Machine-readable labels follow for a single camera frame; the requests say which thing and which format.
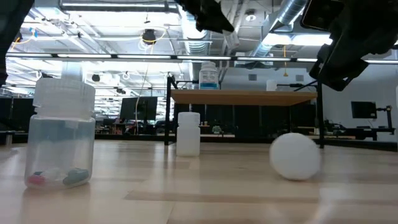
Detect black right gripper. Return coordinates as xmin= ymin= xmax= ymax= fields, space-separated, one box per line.
xmin=310 ymin=0 xmax=398 ymax=93

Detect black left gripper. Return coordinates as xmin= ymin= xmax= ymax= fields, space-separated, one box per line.
xmin=174 ymin=0 xmax=236 ymax=34

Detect white melatonin bottle blue label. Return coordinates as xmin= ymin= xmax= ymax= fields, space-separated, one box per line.
xmin=198 ymin=61 xmax=220 ymax=91

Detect small opaque white bottle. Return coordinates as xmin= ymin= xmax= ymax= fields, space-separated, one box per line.
xmin=175 ymin=111 xmax=201 ymax=157
xmin=269 ymin=133 xmax=321 ymax=182

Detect clear bottle pink teal capsules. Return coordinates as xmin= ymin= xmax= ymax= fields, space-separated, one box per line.
xmin=24 ymin=77 xmax=96 ymax=190

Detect dark monitor on arm mount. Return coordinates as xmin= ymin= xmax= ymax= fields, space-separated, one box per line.
xmin=351 ymin=101 xmax=396 ymax=136

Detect black background workbench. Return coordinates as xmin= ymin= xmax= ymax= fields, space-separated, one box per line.
xmin=323 ymin=123 xmax=396 ymax=141

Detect dark background monitor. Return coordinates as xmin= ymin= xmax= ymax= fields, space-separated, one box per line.
xmin=119 ymin=96 xmax=159 ymax=122

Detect long ceiling light strip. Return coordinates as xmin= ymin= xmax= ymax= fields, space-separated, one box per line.
xmin=0 ymin=52 xmax=321 ymax=63

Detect black room partition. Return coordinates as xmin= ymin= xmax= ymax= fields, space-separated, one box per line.
xmin=0 ymin=98 xmax=35 ymax=134

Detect silver ceiling air duct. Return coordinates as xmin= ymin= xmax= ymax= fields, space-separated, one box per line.
xmin=177 ymin=12 xmax=216 ymax=57

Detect yellow hanging cord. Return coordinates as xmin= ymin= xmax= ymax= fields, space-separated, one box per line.
xmin=282 ymin=45 xmax=289 ymax=78

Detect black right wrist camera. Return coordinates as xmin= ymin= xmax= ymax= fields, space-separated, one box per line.
xmin=300 ymin=0 xmax=345 ymax=32

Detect black ceiling device yellow cable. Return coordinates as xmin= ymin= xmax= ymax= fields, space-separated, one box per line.
xmin=142 ymin=29 xmax=157 ymax=45

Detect black aluminium rig frame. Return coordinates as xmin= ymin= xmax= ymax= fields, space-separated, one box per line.
xmin=0 ymin=132 xmax=398 ymax=153

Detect wooden shelf black metal frame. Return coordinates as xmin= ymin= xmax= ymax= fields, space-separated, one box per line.
xmin=164 ymin=73 xmax=326 ymax=149

